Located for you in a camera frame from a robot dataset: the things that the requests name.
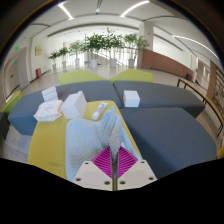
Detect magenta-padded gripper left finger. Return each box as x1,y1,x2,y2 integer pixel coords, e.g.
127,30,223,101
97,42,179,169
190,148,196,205
72,145,115,192

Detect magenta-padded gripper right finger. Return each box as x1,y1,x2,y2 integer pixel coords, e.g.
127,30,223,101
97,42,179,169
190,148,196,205
115,145,158,192

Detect light blue towel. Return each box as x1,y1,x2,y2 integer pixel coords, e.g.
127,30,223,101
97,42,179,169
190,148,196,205
64,105,143,183

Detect yellow ottoman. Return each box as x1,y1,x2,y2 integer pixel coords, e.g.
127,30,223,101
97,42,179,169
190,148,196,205
27,99,143,181

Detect small white tube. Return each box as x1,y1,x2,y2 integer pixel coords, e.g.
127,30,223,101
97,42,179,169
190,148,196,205
91,101,109,121

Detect tall white box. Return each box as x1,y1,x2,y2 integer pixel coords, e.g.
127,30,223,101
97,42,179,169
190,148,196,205
60,90,88,120

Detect small white cube box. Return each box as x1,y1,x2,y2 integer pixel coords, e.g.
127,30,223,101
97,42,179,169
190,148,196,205
122,89,141,108

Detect white crumpled cloth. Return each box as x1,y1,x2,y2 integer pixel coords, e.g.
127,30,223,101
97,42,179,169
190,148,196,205
33,99,64,122

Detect long blue-grey bench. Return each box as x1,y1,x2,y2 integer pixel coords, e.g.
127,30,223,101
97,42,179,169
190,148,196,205
7,79,123,136

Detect stack of white folded cloths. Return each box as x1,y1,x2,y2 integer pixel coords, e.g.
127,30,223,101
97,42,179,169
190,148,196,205
41,85,59,103

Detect dark grey cube stool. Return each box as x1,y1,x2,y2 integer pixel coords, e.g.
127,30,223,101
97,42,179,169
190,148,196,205
0,111,9,141

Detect long green bench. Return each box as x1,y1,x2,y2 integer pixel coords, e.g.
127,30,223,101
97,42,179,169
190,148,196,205
0,89,23,116

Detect row of potted plants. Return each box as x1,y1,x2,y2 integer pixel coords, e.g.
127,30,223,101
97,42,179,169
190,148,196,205
47,27,150,73

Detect ceiling strip lights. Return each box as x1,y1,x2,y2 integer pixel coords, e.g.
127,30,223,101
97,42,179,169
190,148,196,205
57,0,219,61

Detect wooden bench with black frame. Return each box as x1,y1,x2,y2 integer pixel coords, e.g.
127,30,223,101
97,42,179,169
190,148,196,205
176,77,224,138

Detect framed picture on wall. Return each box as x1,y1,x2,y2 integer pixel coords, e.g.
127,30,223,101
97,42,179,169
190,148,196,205
34,45,44,57

